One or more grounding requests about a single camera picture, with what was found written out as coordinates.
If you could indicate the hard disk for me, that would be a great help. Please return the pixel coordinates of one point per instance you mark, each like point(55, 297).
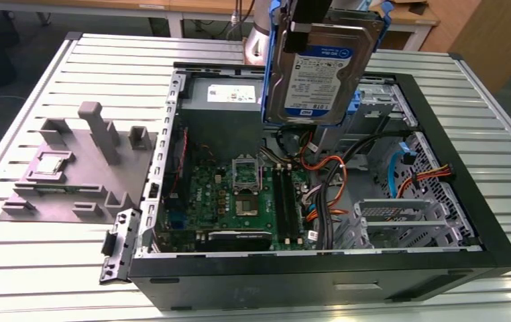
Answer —
point(321, 84)

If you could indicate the RAM slot white clips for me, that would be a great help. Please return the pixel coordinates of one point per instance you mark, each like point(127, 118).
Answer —
point(284, 204)
point(296, 204)

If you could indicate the metal disk bay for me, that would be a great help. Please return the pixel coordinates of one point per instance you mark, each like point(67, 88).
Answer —
point(397, 203)

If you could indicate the black PC case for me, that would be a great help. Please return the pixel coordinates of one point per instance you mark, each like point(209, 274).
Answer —
point(281, 285)

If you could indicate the green RAM stick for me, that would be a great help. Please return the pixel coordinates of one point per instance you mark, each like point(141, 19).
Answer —
point(56, 190)

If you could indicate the CPU socket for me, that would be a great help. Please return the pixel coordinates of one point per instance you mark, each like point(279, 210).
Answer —
point(247, 207)

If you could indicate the metal drive cage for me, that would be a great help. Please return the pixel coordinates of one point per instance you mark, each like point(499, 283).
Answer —
point(335, 141)

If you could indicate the grey parts rack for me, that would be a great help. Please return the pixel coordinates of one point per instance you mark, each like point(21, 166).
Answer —
point(84, 181)

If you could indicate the blue expansion slot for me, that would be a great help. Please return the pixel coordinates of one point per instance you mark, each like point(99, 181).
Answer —
point(177, 219)

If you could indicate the white frame wooden desk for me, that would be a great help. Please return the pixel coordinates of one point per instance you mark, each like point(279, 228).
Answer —
point(416, 16)
point(103, 11)

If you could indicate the locking lever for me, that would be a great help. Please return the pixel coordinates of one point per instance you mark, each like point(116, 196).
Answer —
point(261, 181)

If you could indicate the grey power supply unit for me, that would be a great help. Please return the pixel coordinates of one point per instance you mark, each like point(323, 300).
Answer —
point(223, 131)

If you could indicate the blue plastic drive latch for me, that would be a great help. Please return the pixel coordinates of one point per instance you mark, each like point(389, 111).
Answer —
point(355, 104)

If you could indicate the black graphics card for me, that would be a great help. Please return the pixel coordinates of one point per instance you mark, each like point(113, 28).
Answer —
point(236, 239)

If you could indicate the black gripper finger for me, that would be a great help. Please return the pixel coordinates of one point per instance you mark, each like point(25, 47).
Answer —
point(299, 37)

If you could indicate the green motherboard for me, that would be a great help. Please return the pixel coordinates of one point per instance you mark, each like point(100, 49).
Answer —
point(209, 188)

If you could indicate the white barcode tag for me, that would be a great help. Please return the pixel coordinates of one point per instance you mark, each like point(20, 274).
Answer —
point(312, 234)
point(312, 146)

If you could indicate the silver CPU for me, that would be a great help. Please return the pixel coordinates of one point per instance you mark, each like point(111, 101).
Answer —
point(49, 165)

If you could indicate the wooden cabinet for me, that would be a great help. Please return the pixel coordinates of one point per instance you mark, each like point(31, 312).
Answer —
point(496, 33)

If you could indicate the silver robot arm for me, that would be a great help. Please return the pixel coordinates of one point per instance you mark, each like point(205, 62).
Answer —
point(255, 47)

